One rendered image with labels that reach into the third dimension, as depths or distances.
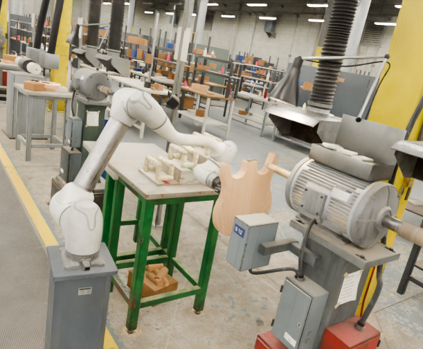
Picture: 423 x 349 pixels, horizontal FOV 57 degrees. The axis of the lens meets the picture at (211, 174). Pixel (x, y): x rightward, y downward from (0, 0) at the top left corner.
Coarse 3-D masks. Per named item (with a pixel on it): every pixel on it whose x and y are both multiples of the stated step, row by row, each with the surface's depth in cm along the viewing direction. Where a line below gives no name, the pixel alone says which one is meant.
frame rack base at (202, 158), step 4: (196, 148) 260; (200, 148) 262; (188, 152) 257; (200, 152) 251; (188, 156) 257; (192, 156) 253; (200, 156) 246; (204, 156) 243; (208, 156) 245; (188, 160) 257; (200, 160) 246; (204, 160) 242
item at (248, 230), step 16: (240, 224) 152; (256, 224) 150; (272, 224) 155; (240, 240) 152; (256, 240) 153; (272, 240) 158; (240, 256) 152; (256, 256) 156; (256, 272) 163; (272, 272) 159
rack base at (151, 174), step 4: (144, 172) 243; (148, 172) 245; (152, 172) 246; (164, 172) 250; (148, 176) 238; (152, 176) 240; (152, 180) 233; (172, 180) 239; (156, 184) 229; (160, 184) 229; (164, 184) 231; (168, 184) 232; (172, 184) 234; (176, 184) 235
